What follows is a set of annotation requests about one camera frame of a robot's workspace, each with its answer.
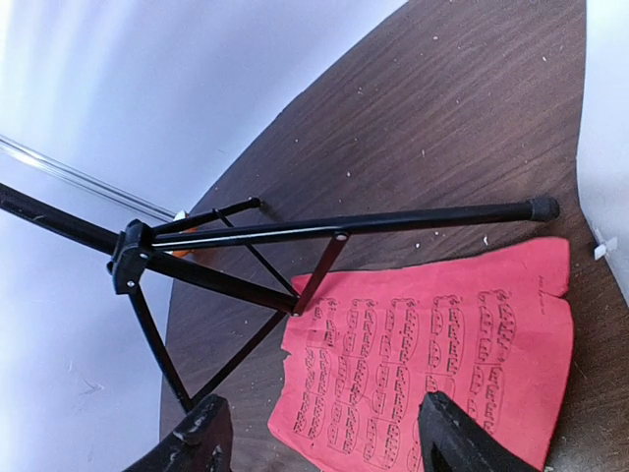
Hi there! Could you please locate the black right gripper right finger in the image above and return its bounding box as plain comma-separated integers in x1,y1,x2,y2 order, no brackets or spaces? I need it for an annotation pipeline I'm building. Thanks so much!
418,391,536,472

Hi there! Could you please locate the orange white bowl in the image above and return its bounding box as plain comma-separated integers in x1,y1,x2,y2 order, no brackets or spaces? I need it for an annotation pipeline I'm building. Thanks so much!
172,208,194,259

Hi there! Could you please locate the black music stand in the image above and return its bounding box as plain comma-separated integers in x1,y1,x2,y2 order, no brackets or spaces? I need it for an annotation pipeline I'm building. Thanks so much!
1,185,560,412

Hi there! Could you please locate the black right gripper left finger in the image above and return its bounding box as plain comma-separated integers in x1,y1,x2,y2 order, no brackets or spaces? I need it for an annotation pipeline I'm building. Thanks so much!
126,394,234,472

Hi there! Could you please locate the red sheet music paper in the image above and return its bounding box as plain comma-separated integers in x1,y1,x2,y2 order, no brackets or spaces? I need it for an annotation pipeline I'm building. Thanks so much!
268,237,574,471

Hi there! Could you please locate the white metronome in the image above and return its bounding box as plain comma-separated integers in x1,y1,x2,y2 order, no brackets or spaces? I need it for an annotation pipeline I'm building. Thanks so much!
576,1,628,297

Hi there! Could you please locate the left aluminium frame post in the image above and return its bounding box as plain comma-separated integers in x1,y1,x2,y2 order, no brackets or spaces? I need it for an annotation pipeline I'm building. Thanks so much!
1,136,176,222

